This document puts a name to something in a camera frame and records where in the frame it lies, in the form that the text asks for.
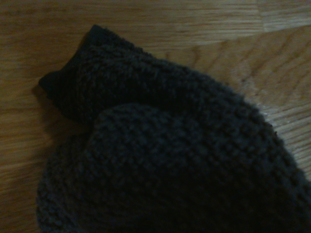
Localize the dark knitted towel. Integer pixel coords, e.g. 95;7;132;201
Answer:
35;24;311;233

